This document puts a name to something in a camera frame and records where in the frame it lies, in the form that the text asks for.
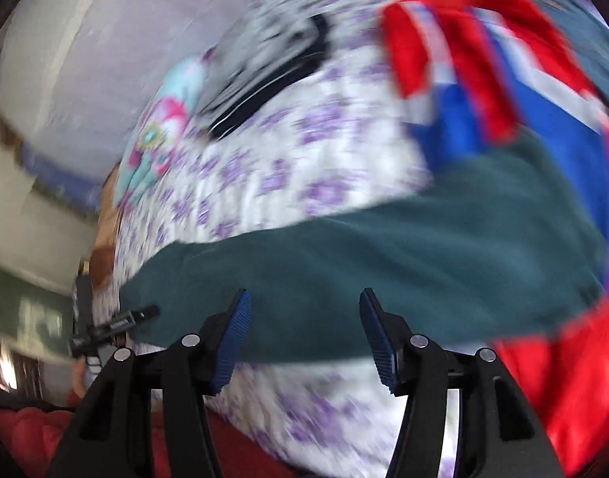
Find grey folded sweatpants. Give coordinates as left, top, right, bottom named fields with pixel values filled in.
left=199, top=9, right=325, bottom=116

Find large white lace pillow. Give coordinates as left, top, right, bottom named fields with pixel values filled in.
left=0, top=0, right=295, bottom=187

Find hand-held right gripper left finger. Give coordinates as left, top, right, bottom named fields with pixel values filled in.
left=46, top=288, right=254, bottom=478

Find colourful floral folded blanket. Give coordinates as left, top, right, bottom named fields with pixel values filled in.
left=112, top=54, right=212, bottom=211

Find red striped track pants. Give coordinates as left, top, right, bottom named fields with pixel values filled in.
left=378, top=0, right=609, bottom=476

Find purple floral bedspread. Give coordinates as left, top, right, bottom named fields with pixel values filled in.
left=93, top=0, right=539, bottom=478

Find orange brown blanket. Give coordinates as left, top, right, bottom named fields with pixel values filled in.
left=87, top=159, right=125, bottom=290

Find blue printed cloth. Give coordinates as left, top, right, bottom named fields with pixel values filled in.
left=18, top=143, right=102, bottom=212

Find teal fleece pants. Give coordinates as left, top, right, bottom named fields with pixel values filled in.
left=117, top=134, right=609, bottom=365

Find navy folded pants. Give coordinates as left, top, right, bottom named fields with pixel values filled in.
left=206, top=12, right=334, bottom=141

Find blue denim jeans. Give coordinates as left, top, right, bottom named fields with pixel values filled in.
left=501, top=0, right=609, bottom=113

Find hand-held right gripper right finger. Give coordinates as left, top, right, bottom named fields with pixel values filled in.
left=359, top=287, right=565, bottom=478

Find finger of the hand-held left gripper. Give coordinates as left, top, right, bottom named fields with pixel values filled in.
left=112, top=305, right=161, bottom=328

